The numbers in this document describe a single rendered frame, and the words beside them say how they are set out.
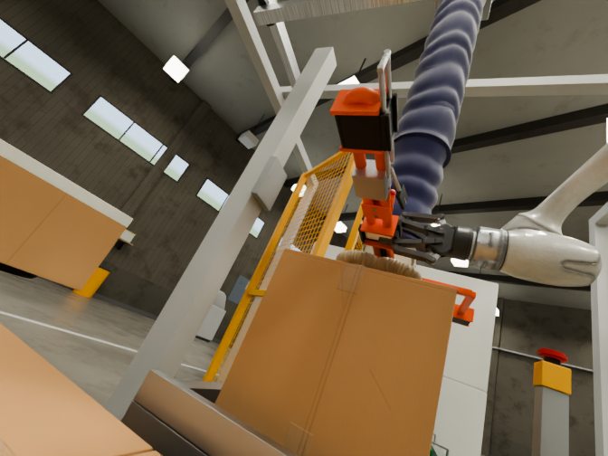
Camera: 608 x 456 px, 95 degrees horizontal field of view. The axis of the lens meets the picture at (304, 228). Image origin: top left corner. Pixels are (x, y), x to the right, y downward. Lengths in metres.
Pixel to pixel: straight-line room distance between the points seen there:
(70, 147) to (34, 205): 7.63
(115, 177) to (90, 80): 2.50
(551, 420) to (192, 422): 0.93
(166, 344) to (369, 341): 1.21
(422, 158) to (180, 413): 0.99
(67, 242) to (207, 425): 1.19
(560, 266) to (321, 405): 0.52
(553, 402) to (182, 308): 1.49
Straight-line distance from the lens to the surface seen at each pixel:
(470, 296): 1.01
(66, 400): 0.67
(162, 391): 0.69
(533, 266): 0.70
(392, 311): 0.61
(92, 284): 8.45
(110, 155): 9.27
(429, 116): 1.23
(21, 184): 1.59
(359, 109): 0.44
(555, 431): 1.15
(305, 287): 0.66
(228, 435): 0.60
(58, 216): 1.60
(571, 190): 0.86
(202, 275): 1.63
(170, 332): 1.63
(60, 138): 9.22
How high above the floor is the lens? 0.75
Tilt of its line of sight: 23 degrees up
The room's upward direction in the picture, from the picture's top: 24 degrees clockwise
